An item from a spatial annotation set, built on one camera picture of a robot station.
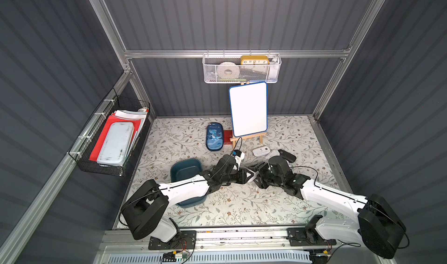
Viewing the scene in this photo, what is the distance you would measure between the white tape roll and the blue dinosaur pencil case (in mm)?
347

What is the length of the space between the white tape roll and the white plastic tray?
0.49 metres

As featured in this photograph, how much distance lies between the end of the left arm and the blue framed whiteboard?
32 cm

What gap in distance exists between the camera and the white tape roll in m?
0.84

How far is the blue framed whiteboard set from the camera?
899mm

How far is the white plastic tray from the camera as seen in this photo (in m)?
0.64

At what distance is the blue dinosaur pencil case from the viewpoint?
3.41ft
